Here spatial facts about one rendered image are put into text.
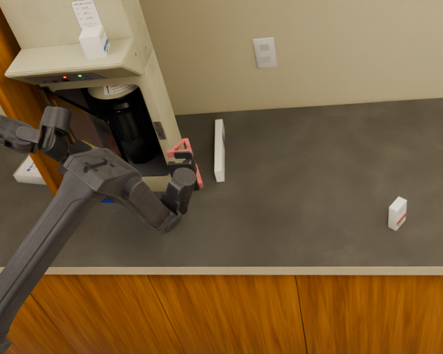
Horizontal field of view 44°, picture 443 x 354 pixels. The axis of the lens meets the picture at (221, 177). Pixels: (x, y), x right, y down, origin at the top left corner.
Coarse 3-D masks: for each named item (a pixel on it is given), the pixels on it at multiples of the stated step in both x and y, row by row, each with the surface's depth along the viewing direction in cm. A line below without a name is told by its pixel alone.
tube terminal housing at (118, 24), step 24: (0, 0) 136; (24, 0) 135; (48, 0) 134; (72, 0) 133; (96, 0) 132; (120, 0) 132; (24, 24) 140; (48, 24) 139; (72, 24) 138; (120, 24) 136; (144, 24) 147; (24, 48) 145; (144, 48) 146; (144, 72) 146; (144, 96) 152; (168, 96) 165; (168, 120) 164; (168, 144) 164
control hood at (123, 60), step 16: (32, 48) 144; (48, 48) 143; (64, 48) 141; (80, 48) 140; (112, 48) 136; (128, 48) 135; (16, 64) 140; (32, 64) 138; (48, 64) 137; (64, 64) 135; (80, 64) 134; (96, 64) 133; (112, 64) 132; (128, 64) 134
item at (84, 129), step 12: (48, 96) 153; (60, 96) 148; (72, 108) 146; (84, 108) 142; (72, 120) 151; (84, 120) 145; (96, 120) 139; (72, 132) 158; (84, 132) 151; (96, 132) 145; (108, 132) 139; (72, 144) 165; (96, 144) 151; (108, 144) 144; (120, 156) 144; (120, 204) 170
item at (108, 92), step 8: (88, 88) 160; (96, 88) 156; (104, 88) 155; (112, 88) 154; (120, 88) 155; (128, 88) 156; (96, 96) 157; (104, 96) 156; (112, 96) 155; (120, 96) 155
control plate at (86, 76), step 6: (30, 78) 140; (36, 78) 141; (42, 78) 141; (48, 78) 141; (54, 78) 142; (60, 78) 142; (66, 78) 142; (72, 78) 143; (78, 78) 143; (84, 78) 143; (90, 78) 144; (96, 78) 144; (102, 78) 144
